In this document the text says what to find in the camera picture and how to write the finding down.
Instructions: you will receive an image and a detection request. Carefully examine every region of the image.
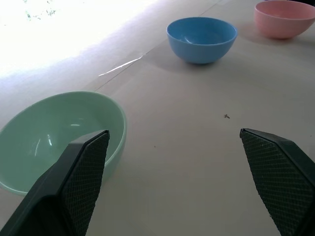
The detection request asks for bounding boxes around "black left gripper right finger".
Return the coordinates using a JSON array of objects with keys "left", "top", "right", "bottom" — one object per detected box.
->
[{"left": 240, "top": 128, "right": 315, "bottom": 236}]

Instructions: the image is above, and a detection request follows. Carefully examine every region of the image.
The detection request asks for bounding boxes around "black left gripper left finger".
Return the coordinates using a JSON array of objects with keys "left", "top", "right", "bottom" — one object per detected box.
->
[{"left": 0, "top": 129, "right": 110, "bottom": 236}]

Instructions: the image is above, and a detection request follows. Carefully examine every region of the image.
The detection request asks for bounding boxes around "green bowl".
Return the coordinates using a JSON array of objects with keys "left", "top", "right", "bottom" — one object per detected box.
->
[{"left": 0, "top": 91, "right": 127, "bottom": 197}]

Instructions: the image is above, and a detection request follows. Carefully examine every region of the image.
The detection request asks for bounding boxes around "blue bowl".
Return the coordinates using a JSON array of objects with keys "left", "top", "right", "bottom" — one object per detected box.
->
[{"left": 166, "top": 16, "right": 238, "bottom": 65}]

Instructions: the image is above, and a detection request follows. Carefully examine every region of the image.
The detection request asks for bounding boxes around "pink bowl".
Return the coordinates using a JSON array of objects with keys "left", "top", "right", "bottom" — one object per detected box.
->
[{"left": 253, "top": 0, "right": 315, "bottom": 39}]

